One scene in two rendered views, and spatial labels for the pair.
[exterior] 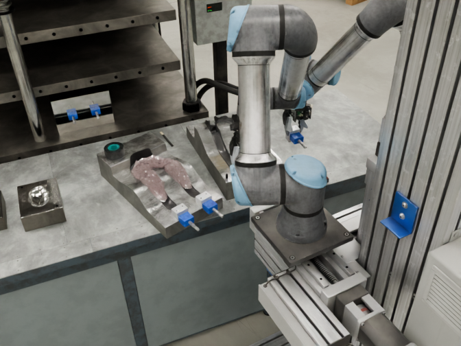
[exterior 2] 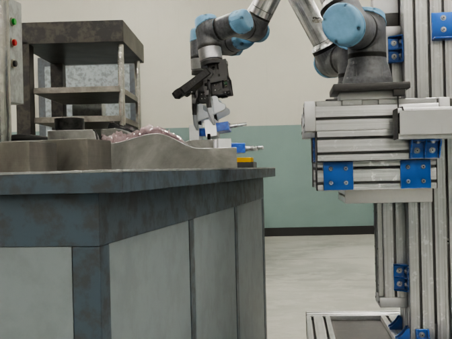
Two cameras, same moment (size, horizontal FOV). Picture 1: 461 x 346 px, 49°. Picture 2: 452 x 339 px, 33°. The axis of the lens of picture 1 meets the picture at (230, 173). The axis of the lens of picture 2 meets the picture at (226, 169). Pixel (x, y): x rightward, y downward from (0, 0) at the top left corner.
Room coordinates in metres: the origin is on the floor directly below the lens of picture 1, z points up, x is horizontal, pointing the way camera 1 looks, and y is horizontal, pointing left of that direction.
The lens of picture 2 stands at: (0.25, 2.00, 0.80)
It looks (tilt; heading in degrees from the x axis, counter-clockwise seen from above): 0 degrees down; 302
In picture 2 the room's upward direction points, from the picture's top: 1 degrees counter-clockwise
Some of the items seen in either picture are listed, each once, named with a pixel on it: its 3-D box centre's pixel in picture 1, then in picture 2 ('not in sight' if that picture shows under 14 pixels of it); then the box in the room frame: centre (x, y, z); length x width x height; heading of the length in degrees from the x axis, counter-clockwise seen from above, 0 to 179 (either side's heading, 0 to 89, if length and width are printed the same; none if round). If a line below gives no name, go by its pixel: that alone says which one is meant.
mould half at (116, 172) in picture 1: (158, 180); (143, 150); (1.60, 0.29, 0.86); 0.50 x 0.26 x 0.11; 38
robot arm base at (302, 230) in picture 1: (302, 213); (367, 70); (1.12, -0.21, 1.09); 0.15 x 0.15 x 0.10
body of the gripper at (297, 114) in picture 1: (298, 104); (204, 87); (1.77, -0.28, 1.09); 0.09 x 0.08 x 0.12; 21
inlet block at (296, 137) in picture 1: (298, 139); (208, 132); (1.75, -0.28, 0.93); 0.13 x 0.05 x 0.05; 21
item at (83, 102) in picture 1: (75, 89); not in sight; (2.36, 0.78, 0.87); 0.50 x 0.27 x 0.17; 21
